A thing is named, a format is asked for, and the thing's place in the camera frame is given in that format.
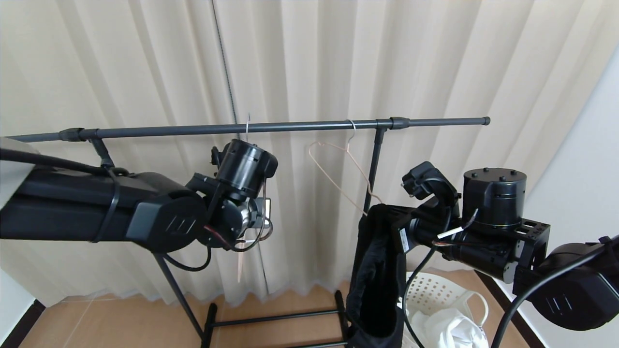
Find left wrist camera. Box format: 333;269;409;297
247;196;272;230

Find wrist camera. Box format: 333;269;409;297
401;161;460;218
247;196;272;230

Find white laundry basket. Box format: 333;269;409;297
399;272;490;348

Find black clothes rack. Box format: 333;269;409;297
7;116;490;348

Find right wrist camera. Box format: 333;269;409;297
401;161;460;218

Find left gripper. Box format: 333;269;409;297
197;196;252;250

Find black shorts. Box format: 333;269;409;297
346;203;409;348

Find pink clothes hanger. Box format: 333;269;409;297
236;114;271;284
309;120;383;216

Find beige curtain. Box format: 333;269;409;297
0;0;619;308

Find white garment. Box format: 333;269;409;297
409;307;486;348

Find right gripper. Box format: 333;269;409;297
382;205;518;284

